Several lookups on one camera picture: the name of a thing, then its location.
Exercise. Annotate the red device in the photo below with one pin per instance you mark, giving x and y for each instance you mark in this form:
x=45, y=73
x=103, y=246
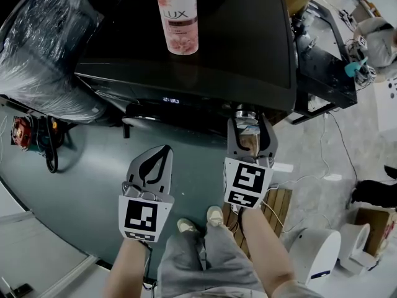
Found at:
x=21, y=132

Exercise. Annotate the pink body wash bottle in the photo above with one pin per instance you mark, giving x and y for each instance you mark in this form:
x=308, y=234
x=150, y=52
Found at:
x=180, y=39

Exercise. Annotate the white curved fixture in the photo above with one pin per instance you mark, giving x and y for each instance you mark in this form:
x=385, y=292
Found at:
x=353, y=247

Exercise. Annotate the person's left beige shoe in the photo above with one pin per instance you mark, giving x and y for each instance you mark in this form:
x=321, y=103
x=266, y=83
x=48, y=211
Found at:
x=187, y=226

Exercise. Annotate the person's right beige shoe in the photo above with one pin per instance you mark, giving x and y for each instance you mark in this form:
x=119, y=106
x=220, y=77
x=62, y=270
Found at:
x=214, y=216

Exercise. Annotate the person's beige shoe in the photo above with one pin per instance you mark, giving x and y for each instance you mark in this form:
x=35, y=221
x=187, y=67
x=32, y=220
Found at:
x=214, y=216
x=187, y=226

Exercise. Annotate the person's left forearm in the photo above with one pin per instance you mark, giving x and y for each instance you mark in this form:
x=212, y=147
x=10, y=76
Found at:
x=127, y=269

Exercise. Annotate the plastic-wrapped appliance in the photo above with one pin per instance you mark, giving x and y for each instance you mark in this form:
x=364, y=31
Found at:
x=43, y=57

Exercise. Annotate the slatted wooden board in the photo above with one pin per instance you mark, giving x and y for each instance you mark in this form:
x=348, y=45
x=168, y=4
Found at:
x=279, y=206

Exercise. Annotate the white perforated panel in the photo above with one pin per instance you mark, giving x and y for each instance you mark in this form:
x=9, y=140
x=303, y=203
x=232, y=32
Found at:
x=386, y=110

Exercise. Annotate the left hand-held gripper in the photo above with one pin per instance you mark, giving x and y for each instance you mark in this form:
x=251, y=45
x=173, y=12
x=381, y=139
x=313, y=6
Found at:
x=139, y=217

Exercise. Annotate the teal spray bottle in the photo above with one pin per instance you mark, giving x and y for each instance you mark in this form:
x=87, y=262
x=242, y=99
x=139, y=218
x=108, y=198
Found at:
x=352, y=69

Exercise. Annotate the dark green floor mat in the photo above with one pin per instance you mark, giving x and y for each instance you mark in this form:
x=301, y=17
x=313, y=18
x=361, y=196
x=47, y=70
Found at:
x=77, y=197

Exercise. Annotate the small brown cardboard box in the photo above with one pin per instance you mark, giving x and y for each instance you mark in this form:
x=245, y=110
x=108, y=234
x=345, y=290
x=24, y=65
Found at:
x=376, y=228

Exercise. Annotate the black side table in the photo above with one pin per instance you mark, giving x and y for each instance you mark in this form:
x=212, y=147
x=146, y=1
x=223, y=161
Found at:
x=322, y=73

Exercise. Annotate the white rounded appliance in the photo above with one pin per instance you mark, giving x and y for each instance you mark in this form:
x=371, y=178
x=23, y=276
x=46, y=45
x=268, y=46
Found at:
x=316, y=253

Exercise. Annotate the white power strip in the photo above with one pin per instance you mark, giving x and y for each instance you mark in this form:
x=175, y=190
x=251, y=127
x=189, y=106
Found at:
x=283, y=167

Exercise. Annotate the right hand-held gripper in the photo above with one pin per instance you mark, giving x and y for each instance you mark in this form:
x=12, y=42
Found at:
x=248, y=178

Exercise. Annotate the person's gray trousers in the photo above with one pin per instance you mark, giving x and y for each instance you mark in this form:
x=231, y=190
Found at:
x=192, y=269

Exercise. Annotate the person's right forearm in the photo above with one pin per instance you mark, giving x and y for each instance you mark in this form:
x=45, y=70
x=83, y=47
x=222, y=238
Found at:
x=263, y=247

